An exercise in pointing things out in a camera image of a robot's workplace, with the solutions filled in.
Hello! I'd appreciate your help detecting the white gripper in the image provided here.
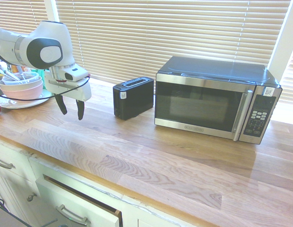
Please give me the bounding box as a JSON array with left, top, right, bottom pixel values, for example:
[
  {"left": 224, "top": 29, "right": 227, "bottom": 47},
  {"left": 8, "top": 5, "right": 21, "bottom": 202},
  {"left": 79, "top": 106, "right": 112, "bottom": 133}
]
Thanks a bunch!
[{"left": 44, "top": 73, "right": 92, "bottom": 121}]

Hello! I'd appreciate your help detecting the black slot toaster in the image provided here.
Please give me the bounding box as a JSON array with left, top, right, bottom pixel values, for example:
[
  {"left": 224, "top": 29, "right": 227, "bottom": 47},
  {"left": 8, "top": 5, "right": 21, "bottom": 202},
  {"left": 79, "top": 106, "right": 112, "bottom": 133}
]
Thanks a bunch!
[{"left": 112, "top": 77, "right": 155, "bottom": 121}]

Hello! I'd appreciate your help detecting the beige blind behind arm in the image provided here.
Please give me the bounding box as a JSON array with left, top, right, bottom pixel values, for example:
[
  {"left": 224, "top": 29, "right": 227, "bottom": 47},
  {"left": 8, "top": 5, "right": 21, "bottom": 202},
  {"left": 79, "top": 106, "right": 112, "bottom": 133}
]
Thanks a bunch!
[{"left": 0, "top": 0, "right": 49, "bottom": 36}]

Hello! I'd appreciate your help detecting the white dinner plate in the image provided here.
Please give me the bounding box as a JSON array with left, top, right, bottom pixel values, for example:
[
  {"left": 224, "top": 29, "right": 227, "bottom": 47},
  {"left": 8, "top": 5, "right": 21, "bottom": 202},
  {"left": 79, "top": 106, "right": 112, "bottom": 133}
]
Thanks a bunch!
[{"left": 0, "top": 89, "right": 53, "bottom": 109}]

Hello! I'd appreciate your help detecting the white bowl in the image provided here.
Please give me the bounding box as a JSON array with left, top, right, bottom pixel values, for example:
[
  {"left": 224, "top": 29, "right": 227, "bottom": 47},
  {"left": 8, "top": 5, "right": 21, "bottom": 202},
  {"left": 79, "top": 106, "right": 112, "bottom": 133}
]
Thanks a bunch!
[{"left": 0, "top": 75, "right": 43, "bottom": 92}]

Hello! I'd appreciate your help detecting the pink ribbed bowl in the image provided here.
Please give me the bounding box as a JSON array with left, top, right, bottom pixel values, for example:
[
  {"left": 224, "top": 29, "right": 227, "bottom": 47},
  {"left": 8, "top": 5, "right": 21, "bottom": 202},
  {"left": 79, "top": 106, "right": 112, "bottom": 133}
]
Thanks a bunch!
[{"left": 0, "top": 79, "right": 44, "bottom": 100}]

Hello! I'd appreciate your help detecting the clear plastic container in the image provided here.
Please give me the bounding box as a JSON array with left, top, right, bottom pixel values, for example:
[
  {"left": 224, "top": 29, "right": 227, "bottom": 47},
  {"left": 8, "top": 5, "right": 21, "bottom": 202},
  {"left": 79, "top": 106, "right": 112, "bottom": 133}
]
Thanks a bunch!
[{"left": 1, "top": 71, "right": 40, "bottom": 86}]

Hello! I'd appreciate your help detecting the metal utensil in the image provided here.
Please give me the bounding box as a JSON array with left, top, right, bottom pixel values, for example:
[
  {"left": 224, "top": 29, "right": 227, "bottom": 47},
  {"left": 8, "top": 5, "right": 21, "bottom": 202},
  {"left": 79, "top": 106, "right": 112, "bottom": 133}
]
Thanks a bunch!
[{"left": 1, "top": 69, "right": 22, "bottom": 82}]

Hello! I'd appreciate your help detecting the orange spice bottle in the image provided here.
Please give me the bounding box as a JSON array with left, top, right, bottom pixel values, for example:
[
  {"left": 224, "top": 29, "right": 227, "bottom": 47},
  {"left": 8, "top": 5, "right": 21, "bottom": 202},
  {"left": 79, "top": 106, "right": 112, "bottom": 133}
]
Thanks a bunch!
[{"left": 7, "top": 63, "right": 29, "bottom": 73}]

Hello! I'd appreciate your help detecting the white kitchen cabinet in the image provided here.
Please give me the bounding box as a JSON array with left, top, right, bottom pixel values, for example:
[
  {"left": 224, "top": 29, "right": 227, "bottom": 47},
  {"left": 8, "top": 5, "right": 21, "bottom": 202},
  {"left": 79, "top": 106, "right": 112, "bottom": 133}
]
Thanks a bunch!
[{"left": 0, "top": 137, "right": 208, "bottom": 227}]

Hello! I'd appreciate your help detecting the white open drawer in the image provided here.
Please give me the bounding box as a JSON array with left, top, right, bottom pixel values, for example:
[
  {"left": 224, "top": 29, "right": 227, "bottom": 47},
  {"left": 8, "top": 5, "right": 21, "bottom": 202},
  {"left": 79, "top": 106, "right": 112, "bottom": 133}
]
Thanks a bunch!
[{"left": 35, "top": 174, "right": 124, "bottom": 227}]

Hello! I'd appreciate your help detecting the wide beige window blind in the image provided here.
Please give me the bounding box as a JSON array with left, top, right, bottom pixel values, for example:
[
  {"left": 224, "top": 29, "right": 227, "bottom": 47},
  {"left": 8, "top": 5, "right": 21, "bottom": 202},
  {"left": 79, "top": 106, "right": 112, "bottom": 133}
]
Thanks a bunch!
[{"left": 55, "top": 0, "right": 292, "bottom": 105}]

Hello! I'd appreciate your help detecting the stainless steel black microwave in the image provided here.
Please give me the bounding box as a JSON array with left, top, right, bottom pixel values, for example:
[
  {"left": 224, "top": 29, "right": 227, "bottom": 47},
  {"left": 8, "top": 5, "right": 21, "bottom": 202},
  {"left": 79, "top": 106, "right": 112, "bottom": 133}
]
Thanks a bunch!
[{"left": 154, "top": 56, "right": 283, "bottom": 145}]

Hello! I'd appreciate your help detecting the narrow beige window blind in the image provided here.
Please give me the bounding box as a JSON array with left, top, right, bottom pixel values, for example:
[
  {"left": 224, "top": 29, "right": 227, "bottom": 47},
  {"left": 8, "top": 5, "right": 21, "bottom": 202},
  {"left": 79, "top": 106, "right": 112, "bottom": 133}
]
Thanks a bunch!
[{"left": 278, "top": 39, "right": 293, "bottom": 105}]

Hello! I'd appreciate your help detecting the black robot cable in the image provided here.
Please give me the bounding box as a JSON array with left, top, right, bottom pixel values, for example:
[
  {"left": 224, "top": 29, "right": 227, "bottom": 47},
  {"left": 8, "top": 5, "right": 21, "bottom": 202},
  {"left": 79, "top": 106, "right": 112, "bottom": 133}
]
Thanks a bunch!
[{"left": 0, "top": 73, "right": 91, "bottom": 101}]

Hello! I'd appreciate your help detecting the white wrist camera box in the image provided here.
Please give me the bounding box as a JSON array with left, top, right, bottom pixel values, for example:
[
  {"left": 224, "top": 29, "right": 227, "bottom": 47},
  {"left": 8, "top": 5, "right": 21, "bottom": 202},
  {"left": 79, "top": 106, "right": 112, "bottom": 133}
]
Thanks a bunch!
[{"left": 64, "top": 67, "right": 89, "bottom": 82}]

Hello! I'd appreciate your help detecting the brushed metal drawer handle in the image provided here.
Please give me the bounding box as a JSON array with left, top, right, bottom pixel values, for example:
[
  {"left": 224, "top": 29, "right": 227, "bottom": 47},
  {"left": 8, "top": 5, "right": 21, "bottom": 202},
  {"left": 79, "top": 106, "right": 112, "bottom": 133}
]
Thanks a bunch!
[
  {"left": 55, "top": 204, "right": 91, "bottom": 226},
  {"left": 0, "top": 156, "right": 15, "bottom": 170}
]

